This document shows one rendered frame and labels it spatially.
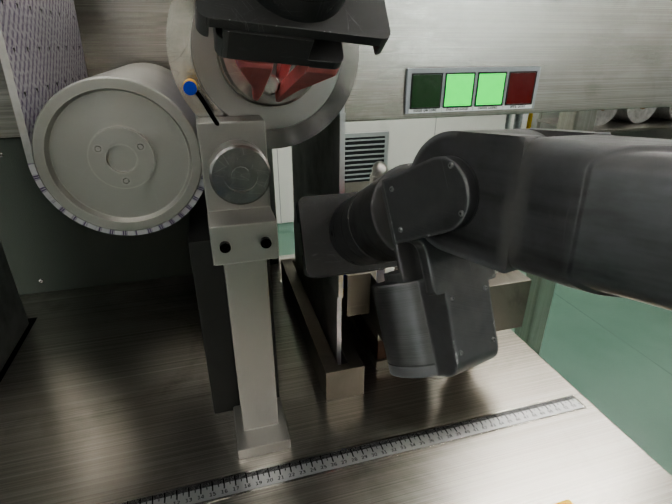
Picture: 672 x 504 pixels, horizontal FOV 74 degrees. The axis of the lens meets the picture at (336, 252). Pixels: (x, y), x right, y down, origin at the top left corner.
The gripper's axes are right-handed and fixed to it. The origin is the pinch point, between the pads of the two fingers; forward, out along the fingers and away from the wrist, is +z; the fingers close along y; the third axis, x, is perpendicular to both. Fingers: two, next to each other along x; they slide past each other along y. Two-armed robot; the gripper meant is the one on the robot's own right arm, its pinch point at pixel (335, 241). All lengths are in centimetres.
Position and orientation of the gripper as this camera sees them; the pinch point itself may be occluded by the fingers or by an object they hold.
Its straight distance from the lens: 45.5
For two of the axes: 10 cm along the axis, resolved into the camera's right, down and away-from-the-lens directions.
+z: -2.5, 0.7, 9.7
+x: -1.3, -9.9, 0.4
